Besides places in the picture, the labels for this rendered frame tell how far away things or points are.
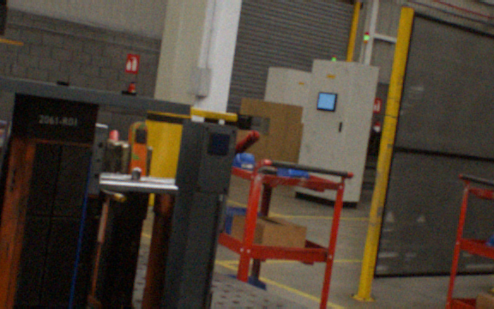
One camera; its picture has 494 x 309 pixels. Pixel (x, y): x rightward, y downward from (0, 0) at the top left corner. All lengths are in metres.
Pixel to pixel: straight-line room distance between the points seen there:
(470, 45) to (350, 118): 5.38
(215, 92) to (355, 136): 6.42
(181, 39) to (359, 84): 3.74
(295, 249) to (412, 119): 2.45
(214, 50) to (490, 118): 2.33
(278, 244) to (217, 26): 2.15
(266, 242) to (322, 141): 8.22
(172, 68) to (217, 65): 3.19
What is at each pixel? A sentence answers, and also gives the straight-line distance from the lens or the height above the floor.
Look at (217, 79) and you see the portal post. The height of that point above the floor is 1.33.
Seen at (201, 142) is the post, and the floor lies 1.11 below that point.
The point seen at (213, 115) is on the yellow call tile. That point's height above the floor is 1.15.
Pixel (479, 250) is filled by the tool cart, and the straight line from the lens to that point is 5.08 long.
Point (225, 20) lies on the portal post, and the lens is 5.57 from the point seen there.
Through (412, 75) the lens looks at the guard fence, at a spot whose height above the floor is 1.56.
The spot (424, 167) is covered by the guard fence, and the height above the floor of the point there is 0.94.
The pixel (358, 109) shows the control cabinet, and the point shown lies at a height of 1.38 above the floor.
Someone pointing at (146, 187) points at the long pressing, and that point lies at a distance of 1.61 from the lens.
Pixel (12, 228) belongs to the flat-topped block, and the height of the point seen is 0.96.
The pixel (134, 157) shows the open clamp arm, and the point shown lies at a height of 1.03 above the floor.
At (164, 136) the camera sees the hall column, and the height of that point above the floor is 0.77.
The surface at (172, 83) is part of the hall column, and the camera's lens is 8.69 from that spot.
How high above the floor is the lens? 1.17
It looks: 3 degrees down
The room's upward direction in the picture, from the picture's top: 8 degrees clockwise
